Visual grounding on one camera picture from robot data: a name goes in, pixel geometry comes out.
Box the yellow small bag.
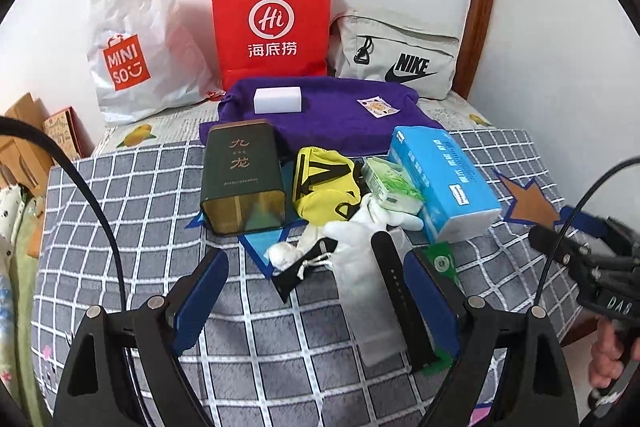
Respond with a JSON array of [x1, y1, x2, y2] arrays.
[[291, 146, 363, 225]]

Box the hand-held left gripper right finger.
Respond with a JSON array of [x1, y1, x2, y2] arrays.
[[402, 249, 581, 427]]

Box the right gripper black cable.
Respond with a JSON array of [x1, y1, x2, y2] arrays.
[[540, 159, 640, 313]]

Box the purple towel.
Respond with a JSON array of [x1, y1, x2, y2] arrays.
[[199, 76, 446, 158]]

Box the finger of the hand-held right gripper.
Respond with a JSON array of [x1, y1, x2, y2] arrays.
[[559, 206, 613, 239], [529, 226, 591, 265]]

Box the red paper bag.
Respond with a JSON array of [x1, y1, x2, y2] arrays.
[[210, 0, 333, 92]]

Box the small printed sticker card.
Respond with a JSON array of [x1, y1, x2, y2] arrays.
[[357, 96, 401, 118]]

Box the wooden headboard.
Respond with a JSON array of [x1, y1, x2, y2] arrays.
[[450, 0, 502, 100]]

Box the brown cardboard boxes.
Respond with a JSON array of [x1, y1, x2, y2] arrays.
[[0, 93, 56, 198]]

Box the dark green tin box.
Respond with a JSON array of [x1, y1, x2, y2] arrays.
[[200, 119, 287, 236]]

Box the person's right hand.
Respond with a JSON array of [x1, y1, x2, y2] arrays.
[[589, 319, 640, 403]]

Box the black watch strap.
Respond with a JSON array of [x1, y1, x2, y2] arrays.
[[371, 231, 436, 370]]

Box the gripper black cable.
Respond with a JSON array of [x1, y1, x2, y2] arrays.
[[540, 159, 640, 313], [0, 117, 138, 427]]

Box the beige sling bag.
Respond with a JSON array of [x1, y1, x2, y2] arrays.
[[330, 9, 461, 100]]

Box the floral bed sheet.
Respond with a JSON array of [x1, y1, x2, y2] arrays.
[[0, 184, 56, 427]]

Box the white plastic shopping bag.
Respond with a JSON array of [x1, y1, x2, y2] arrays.
[[87, 0, 223, 125]]

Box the white sponge block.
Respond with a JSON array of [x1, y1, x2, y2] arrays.
[[253, 87, 304, 114]]

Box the black drawstring pouch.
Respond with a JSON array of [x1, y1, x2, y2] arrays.
[[272, 237, 341, 304]]

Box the green tissue pack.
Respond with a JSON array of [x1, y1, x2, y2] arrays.
[[361, 157, 426, 215]]

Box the white glove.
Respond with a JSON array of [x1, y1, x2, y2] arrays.
[[322, 193, 426, 303], [263, 223, 328, 269]]

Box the patterned cardboard box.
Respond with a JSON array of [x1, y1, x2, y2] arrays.
[[42, 107, 93, 160]]

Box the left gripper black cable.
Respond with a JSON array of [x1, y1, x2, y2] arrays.
[[0, 117, 138, 427]]

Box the grey checked blanket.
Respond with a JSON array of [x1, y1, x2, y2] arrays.
[[32, 129, 601, 427]]

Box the blue tissue pack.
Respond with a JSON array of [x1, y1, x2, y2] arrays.
[[387, 126, 502, 244]]

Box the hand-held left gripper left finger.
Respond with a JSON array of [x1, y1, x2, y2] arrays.
[[52, 247, 231, 427]]

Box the clear plastic bag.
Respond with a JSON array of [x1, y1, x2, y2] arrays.
[[332, 227, 436, 368]]

